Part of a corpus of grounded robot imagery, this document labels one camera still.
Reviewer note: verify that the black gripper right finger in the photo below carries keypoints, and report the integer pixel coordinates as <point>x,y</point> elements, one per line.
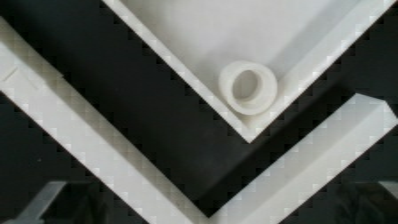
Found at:
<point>391,187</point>

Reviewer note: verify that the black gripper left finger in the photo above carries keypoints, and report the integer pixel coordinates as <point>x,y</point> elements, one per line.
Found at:
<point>30,215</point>

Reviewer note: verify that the white square tabletop part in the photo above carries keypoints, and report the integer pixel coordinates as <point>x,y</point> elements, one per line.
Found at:
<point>288,34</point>

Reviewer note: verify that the white U-shaped obstacle fence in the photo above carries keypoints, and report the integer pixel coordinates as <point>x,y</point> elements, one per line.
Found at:
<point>284,185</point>

